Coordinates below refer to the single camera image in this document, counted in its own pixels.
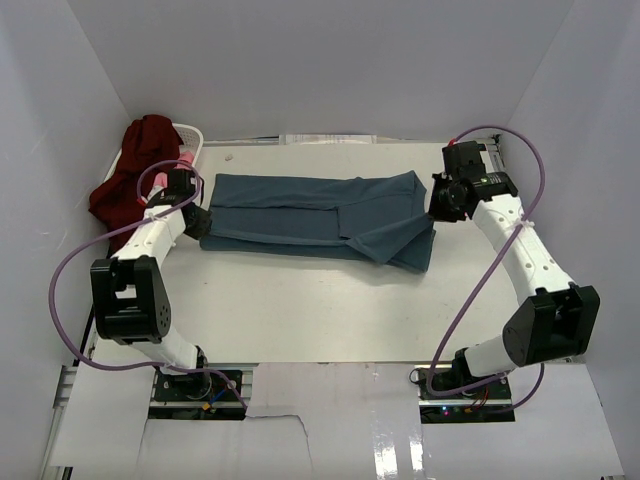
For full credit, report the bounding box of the teal blue t shirt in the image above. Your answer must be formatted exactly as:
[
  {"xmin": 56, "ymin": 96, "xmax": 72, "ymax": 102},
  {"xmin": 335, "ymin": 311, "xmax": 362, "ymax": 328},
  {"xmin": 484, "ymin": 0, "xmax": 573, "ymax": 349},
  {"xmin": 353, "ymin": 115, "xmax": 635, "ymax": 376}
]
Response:
[{"xmin": 200, "ymin": 171, "xmax": 435, "ymax": 274}]

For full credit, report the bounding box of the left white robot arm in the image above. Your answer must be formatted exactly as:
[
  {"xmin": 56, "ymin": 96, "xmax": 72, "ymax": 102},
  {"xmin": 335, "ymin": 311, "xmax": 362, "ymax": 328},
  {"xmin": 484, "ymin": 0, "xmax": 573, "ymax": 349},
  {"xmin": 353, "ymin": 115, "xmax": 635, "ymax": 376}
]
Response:
[{"xmin": 90, "ymin": 167, "xmax": 212, "ymax": 399}]

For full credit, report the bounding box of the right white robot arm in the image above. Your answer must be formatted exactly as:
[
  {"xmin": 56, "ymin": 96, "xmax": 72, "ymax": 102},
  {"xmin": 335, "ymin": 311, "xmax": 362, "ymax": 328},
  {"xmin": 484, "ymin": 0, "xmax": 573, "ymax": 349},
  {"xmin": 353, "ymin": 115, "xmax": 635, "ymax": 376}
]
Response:
[{"xmin": 425, "ymin": 141, "xmax": 601, "ymax": 399}]

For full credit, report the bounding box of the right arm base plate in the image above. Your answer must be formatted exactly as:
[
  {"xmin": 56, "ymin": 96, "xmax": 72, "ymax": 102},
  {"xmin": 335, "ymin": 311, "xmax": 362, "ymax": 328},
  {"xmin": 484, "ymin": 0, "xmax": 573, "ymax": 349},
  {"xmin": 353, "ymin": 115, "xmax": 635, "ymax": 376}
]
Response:
[{"xmin": 409, "ymin": 366, "xmax": 515, "ymax": 425}]

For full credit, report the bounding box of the pink t shirt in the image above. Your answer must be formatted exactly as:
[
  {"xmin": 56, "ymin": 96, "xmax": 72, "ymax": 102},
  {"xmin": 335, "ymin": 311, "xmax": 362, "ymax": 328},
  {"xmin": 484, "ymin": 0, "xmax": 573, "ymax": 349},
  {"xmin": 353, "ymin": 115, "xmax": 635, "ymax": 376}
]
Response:
[{"xmin": 153, "ymin": 151, "xmax": 195, "ymax": 188}]

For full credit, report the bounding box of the dark red t shirt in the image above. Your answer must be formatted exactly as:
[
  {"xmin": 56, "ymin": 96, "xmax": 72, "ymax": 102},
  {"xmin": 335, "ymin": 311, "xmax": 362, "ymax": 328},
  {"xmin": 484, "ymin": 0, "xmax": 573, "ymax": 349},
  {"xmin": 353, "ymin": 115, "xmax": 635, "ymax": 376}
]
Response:
[{"xmin": 89, "ymin": 114, "xmax": 182, "ymax": 232}]

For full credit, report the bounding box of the paper sheet at back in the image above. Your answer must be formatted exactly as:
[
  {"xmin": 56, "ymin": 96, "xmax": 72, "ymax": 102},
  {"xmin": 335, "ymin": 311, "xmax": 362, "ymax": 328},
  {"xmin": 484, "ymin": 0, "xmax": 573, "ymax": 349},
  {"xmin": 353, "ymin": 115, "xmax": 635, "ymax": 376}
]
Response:
[{"xmin": 279, "ymin": 134, "xmax": 377, "ymax": 145}]

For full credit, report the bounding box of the white plastic laundry basket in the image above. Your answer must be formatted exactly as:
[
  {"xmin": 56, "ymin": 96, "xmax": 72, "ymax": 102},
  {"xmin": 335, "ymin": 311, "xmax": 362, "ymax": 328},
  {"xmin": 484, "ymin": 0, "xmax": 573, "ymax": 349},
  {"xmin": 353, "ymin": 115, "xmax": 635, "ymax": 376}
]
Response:
[{"xmin": 104, "ymin": 121, "xmax": 205, "ymax": 181}]

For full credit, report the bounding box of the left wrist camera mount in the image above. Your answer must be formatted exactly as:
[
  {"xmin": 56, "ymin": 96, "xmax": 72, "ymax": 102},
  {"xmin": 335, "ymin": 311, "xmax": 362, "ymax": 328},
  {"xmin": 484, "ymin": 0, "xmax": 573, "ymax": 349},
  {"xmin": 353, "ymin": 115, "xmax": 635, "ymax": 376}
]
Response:
[{"xmin": 137, "ymin": 185, "xmax": 164, "ymax": 206}]

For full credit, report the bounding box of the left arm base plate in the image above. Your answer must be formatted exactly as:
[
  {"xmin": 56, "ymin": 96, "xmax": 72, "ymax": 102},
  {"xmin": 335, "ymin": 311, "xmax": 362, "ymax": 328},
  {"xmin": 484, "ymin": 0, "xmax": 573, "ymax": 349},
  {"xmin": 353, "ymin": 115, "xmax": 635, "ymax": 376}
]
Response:
[{"xmin": 148, "ymin": 370, "xmax": 246, "ymax": 421}]

